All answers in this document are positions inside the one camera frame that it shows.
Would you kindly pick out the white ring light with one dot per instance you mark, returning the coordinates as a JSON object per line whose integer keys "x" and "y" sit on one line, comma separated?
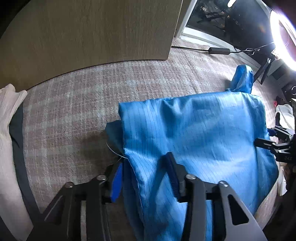
{"x": 283, "y": 33}

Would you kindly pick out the cream satin garment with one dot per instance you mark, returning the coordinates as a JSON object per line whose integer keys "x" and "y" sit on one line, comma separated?
{"x": 285, "y": 119}

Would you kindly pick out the plaid checkered bed sheet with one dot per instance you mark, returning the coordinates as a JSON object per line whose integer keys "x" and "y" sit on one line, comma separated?
{"x": 64, "y": 118}

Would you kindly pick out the black power adapter with cable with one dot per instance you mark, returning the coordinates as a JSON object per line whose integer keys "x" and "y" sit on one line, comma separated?
{"x": 224, "y": 51}

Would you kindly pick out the beige folded garment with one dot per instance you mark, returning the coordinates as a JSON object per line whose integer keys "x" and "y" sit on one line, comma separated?
{"x": 13, "y": 210}

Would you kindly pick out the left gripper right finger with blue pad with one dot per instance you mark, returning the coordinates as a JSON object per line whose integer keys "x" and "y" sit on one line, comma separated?
{"x": 210, "y": 206}

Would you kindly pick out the light wooden board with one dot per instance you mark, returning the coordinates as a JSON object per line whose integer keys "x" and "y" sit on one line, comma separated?
{"x": 46, "y": 39}

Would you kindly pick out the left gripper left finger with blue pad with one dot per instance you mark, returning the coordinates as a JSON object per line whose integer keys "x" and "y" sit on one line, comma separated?
{"x": 61, "y": 220}

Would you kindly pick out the black tripod stand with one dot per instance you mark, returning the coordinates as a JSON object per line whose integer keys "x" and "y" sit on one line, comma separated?
{"x": 264, "y": 69}

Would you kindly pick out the blue striped garment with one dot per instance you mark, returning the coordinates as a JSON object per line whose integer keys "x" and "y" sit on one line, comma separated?
{"x": 211, "y": 134}

